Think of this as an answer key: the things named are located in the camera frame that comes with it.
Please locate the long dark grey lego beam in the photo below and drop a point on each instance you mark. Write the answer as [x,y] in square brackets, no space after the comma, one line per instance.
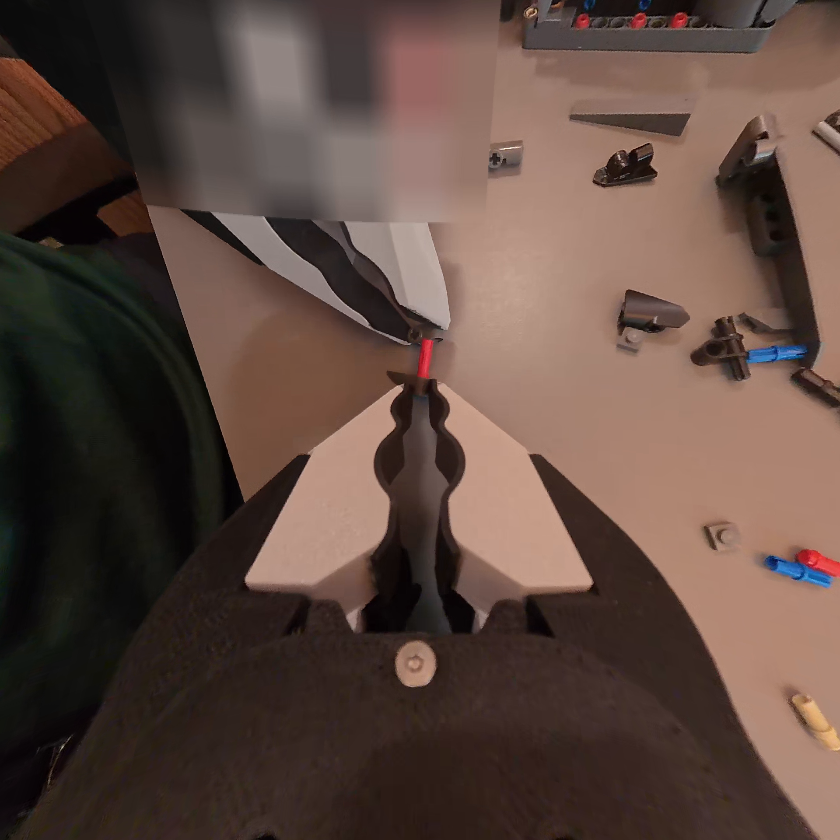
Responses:
[774,216]

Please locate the lego car model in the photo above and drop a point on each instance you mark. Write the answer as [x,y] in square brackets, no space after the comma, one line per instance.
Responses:
[643,33]

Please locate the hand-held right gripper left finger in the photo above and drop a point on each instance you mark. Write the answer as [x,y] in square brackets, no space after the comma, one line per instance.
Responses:
[321,518]

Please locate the long red lego pin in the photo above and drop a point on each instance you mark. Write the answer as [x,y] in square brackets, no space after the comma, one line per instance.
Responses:
[425,359]

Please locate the scattered small lego pieces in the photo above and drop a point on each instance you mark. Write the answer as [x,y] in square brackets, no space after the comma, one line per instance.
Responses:
[797,568]

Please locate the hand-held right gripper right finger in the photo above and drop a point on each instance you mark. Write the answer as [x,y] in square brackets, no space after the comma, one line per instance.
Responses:
[518,518]

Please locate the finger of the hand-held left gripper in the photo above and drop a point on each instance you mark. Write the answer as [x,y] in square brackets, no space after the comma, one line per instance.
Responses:
[413,262]
[289,262]

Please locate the black lego connector blue pin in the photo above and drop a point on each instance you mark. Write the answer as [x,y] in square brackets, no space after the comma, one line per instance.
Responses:
[722,351]

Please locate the white lego bar piece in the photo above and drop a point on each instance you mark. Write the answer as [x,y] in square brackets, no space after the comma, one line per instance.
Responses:
[828,131]

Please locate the dark grey lego fin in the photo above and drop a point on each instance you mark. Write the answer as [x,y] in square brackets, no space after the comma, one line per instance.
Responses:
[649,312]

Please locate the dark grey lego axle connector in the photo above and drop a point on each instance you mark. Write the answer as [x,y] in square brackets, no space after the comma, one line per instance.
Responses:
[423,336]

